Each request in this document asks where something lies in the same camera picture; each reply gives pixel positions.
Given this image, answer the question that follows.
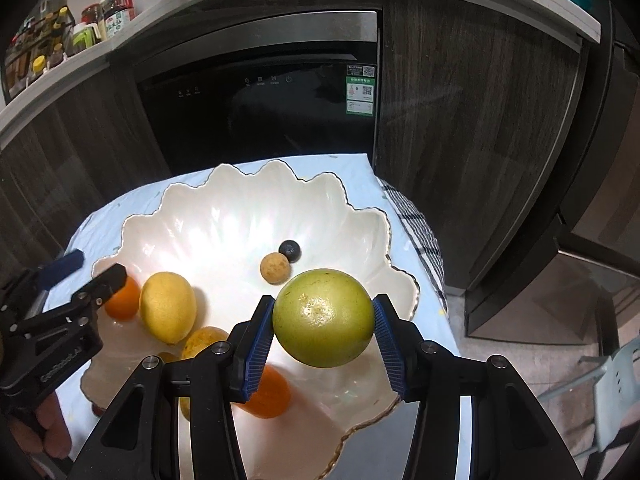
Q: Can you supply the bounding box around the person's left hand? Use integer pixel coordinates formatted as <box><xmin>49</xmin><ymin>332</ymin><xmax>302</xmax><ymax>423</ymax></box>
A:
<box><xmin>7</xmin><ymin>392</ymin><xmax>73</xmax><ymax>461</ymax></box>

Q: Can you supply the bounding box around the large dark sauce bottle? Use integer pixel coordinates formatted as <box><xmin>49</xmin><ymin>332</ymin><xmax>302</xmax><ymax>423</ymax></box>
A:
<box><xmin>102</xmin><ymin>0</ymin><xmax>137</xmax><ymax>36</ymax></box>

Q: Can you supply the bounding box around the yellow lemon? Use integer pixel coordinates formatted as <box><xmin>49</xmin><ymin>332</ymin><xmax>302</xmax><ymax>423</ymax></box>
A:
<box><xmin>139</xmin><ymin>271</ymin><xmax>197</xmax><ymax>345</ymax></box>

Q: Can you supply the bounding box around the black white checked cloth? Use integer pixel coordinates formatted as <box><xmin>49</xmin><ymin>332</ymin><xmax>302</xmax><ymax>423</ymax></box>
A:
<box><xmin>380</xmin><ymin>180</ymin><xmax>446</xmax><ymax>311</ymax></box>

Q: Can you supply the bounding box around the black built-in dishwasher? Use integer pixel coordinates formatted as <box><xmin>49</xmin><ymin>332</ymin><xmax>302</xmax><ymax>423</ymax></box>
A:
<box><xmin>110</xmin><ymin>10</ymin><xmax>383</xmax><ymax>181</ymax></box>

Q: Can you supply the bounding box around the green round citrus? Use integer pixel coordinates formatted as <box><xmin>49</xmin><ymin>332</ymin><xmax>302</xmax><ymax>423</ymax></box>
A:
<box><xmin>272</xmin><ymin>268</ymin><xmax>376</xmax><ymax>368</ymax></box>

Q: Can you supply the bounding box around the dark grey refrigerator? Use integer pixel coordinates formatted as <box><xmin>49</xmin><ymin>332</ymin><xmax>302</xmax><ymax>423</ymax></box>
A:
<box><xmin>462</xmin><ymin>10</ymin><xmax>640</xmax><ymax>346</ymax></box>

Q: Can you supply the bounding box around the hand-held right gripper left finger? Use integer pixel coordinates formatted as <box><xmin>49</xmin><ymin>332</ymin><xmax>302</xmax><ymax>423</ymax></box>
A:
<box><xmin>72</xmin><ymin>295</ymin><xmax>276</xmax><ymax>480</ymax></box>

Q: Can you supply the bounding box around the small orange tangerine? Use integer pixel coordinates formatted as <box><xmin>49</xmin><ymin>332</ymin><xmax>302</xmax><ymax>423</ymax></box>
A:
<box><xmin>103</xmin><ymin>276</ymin><xmax>142</xmax><ymax>321</ymax></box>

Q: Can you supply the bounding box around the large orange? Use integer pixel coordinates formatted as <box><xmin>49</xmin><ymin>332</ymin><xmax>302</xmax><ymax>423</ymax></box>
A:
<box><xmin>240</xmin><ymin>364</ymin><xmax>292</xmax><ymax>419</ymax></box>

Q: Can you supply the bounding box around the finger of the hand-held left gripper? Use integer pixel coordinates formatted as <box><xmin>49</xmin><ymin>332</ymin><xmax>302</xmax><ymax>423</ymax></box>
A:
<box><xmin>7</xmin><ymin>263</ymin><xmax>128</xmax><ymax>341</ymax></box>
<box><xmin>0</xmin><ymin>249</ymin><xmax>85</xmax><ymax>321</ymax></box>

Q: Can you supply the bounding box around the black rack of seasoning bottles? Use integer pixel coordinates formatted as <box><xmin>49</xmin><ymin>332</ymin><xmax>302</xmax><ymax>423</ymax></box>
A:
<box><xmin>2</xmin><ymin>5</ymin><xmax>76</xmax><ymax>101</ymax></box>

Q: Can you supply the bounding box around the pale green plastic chair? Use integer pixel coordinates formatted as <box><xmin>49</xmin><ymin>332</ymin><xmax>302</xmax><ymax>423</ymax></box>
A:
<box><xmin>537</xmin><ymin>335</ymin><xmax>640</xmax><ymax>480</ymax></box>

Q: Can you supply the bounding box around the green lid container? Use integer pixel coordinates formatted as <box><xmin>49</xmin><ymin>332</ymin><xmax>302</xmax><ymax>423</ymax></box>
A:
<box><xmin>72</xmin><ymin>24</ymin><xmax>103</xmax><ymax>56</ymax></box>

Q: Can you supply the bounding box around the white scalloped bowl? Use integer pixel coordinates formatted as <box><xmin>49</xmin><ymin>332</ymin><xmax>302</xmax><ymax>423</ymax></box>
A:
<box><xmin>80</xmin><ymin>159</ymin><xmax>420</xmax><ymax>480</ymax></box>

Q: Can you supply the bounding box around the dark wood cabinet door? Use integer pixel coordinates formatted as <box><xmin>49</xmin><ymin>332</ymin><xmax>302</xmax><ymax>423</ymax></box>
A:
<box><xmin>372</xmin><ymin>0</ymin><xmax>591</xmax><ymax>296</ymax></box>
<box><xmin>0</xmin><ymin>57</ymin><xmax>173</xmax><ymax>281</ymax></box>

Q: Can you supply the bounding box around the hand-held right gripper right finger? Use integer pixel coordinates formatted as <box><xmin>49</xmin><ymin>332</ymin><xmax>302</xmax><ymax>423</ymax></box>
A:
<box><xmin>372</xmin><ymin>294</ymin><xmax>583</xmax><ymax>480</ymax></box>

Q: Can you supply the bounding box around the light blue tablecloth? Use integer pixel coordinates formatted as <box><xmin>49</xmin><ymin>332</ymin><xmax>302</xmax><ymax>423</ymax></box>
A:
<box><xmin>37</xmin><ymin>152</ymin><xmax>461</xmax><ymax>480</ymax></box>

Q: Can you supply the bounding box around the brown longan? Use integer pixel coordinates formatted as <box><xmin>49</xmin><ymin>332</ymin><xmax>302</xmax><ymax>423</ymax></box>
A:
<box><xmin>261</xmin><ymin>253</ymin><xmax>292</xmax><ymax>286</ymax></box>

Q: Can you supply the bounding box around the yellow mango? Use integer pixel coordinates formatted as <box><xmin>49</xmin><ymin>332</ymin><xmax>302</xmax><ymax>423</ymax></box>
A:
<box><xmin>180</xmin><ymin>326</ymin><xmax>233</xmax><ymax>361</ymax></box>

